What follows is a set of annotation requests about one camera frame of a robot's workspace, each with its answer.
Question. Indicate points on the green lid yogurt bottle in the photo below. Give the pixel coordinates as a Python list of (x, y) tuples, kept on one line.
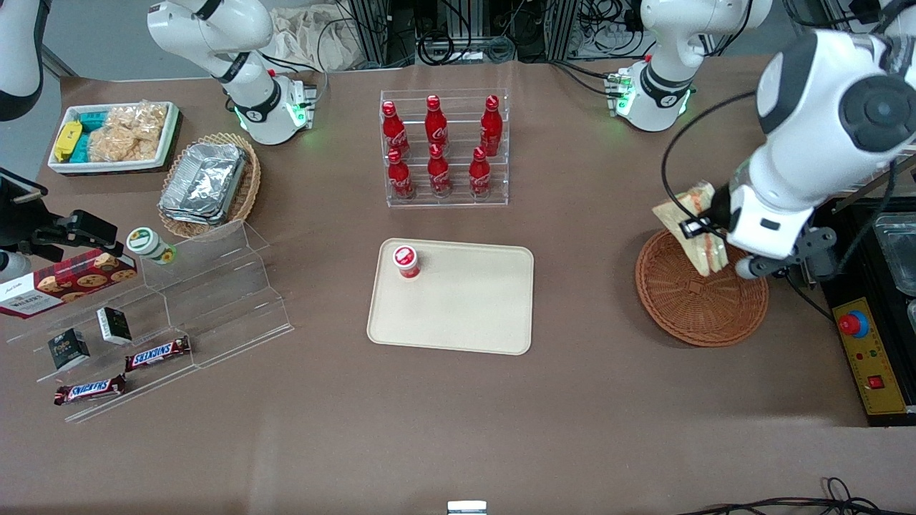
[(149, 243)]

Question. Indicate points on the silver foil container stack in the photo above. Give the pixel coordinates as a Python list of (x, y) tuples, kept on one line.
[(204, 182)]

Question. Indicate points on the red cola bottle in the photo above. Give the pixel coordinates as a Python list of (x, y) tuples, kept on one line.
[(479, 177), (436, 125), (491, 129), (399, 179), (439, 175), (394, 132)]

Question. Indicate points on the beige plastic tray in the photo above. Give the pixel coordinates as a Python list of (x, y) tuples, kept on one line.
[(465, 307)]

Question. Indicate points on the snickers chocolate bar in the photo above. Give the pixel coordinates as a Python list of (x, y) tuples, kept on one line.
[(89, 390), (157, 354)]

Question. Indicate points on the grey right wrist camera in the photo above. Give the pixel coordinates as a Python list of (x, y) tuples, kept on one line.
[(14, 266)]

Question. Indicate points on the yellow snack pack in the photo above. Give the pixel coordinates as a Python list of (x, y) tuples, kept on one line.
[(67, 141)]

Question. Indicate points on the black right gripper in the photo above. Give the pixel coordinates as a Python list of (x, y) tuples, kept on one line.
[(20, 223)]

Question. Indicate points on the triangle sandwich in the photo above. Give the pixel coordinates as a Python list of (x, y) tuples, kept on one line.
[(680, 207)]

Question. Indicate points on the clear bag rice crackers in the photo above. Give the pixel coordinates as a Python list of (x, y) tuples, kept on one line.
[(139, 118), (122, 146)]

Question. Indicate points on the beige cloth bag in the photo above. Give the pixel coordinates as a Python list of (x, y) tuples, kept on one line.
[(315, 39)]

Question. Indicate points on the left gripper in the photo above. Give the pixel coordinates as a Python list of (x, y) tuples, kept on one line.
[(718, 205)]

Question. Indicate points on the clear acrylic stepped shelf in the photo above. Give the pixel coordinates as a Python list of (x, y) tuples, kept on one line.
[(215, 300)]

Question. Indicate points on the red tartan cookie box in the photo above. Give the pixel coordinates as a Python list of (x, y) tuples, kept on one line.
[(68, 282)]

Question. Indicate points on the aluminium frame post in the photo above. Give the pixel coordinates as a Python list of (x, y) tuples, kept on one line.
[(565, 28), (372, 28)]

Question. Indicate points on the clear glass container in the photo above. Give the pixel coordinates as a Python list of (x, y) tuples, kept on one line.
[(898, 254)]

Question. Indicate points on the red white yogurt bottle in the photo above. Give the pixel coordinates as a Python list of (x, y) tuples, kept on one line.
[(406, 261)]

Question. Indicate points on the oval light wicker basket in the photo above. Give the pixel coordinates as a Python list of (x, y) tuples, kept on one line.
[(247, 193)]

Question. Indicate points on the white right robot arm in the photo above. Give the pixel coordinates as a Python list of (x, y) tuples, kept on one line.
[(250, 93)]

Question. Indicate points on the small black carton box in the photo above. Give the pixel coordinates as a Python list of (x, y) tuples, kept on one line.
[(69, 349), (114, 325)]

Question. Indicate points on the white rectangular snack tray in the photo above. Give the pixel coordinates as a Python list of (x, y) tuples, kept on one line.
[(57, 166)]

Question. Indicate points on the clear acrylic bottle rack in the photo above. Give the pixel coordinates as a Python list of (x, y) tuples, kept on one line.
[(458, 200)]

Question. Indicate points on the teal snack pack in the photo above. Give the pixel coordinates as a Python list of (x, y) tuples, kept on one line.
[(81, 149), (91, 120)]

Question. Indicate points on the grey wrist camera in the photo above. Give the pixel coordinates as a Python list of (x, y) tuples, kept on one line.
[(816, 247), (14, 266)]

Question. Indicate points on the red emergency stop button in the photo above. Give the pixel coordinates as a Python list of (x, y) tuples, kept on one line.
[(853, 325)]

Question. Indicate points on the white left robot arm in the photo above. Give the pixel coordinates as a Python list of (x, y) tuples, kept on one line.
[(823, 129)]

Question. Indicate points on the black machine yellow panel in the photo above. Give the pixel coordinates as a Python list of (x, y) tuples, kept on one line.
[(859, 286)]

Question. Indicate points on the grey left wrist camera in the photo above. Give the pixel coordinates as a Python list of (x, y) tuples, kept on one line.
[(816, 247)]

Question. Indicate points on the round brown wicker basket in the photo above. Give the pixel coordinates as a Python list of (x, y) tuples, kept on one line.
[(694, 307)]

